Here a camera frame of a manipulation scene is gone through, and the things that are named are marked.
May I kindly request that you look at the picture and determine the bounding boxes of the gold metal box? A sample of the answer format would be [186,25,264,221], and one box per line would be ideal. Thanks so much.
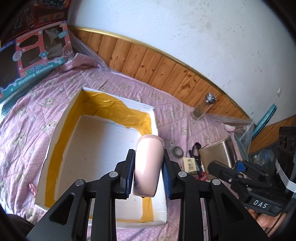
[199,136,237,180]

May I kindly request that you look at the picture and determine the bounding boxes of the pink stapler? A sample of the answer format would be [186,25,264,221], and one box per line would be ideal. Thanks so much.
[133,135,165,197]

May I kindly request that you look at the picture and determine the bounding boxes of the black sunglasses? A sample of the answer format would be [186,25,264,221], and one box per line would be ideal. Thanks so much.
[188,142,201,162]

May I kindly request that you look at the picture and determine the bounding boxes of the black flashlight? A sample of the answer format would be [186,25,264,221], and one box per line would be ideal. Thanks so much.
[195,158,203,177]

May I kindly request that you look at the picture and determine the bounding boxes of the person's right hand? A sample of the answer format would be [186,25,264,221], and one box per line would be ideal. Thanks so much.
[247,208,287,237]

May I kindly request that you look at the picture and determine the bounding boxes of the green tape roll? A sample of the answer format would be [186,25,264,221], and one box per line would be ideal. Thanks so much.
[172,146,184,159]

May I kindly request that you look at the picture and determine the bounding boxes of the beige tissue pack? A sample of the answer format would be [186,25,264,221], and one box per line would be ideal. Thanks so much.
[182,157,198,176]

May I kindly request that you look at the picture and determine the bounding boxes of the clear plastic bag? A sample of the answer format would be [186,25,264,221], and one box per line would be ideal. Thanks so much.
[234,119,254,161]

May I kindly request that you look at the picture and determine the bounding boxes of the small pink cloth piece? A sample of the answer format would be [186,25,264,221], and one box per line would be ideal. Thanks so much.
[224,124,236,132]

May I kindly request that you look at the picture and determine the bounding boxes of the white cardboard box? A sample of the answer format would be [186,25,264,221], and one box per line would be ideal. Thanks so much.
[34,86,168,229]

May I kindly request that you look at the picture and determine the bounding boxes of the teal flat board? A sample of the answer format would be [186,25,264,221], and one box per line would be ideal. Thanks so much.
[251,103,278,141]

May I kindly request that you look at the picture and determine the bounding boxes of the glass jar with lid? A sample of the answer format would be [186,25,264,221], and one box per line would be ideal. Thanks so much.
[191,92,217,121]

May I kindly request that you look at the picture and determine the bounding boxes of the pink bear quilt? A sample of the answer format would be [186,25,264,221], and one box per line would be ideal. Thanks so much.
[0,53,255,241]

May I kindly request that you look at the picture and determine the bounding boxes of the washing machine toy box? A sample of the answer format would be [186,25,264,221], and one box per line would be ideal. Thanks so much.
[1,21,74,102]

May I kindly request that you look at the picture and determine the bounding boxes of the robot toy box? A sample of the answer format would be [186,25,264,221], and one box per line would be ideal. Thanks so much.
[1,0,71,44]

